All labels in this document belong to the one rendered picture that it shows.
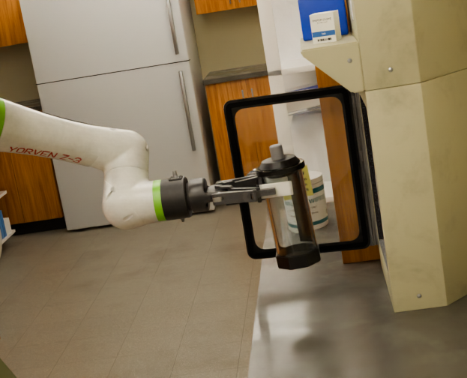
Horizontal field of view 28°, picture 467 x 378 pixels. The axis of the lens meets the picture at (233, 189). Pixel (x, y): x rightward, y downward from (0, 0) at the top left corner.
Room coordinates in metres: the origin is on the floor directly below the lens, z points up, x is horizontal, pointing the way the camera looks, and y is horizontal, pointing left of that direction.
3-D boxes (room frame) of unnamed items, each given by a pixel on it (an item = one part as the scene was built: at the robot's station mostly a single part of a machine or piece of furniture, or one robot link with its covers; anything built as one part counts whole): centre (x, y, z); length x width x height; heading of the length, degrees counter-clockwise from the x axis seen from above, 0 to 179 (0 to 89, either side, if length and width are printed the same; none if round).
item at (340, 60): (2.02, -0.25, 1.46); 0.32 x 0.11 x 0.10; 174
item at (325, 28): (1.97, -0.24, 1.54); 0.05 x 0.05 x 0.06; 70
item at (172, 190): (2.03, 0.12, 1.22); 0.09 x 0.06 x 0.12; 174
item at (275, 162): (2.01, -0.11, 1.27); 0.09 x 0.09 x 0.07
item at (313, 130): (2.20, -0.16, 1.19); 0.30 x 0.01 x 0.40; 77
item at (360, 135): (2.16, -0.31, 1.19); 0.03 x 0.02 x 0.39; 174
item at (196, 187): (2.02, 0.05, 1.22); 0.09 x 0.08 x 0.07; 84
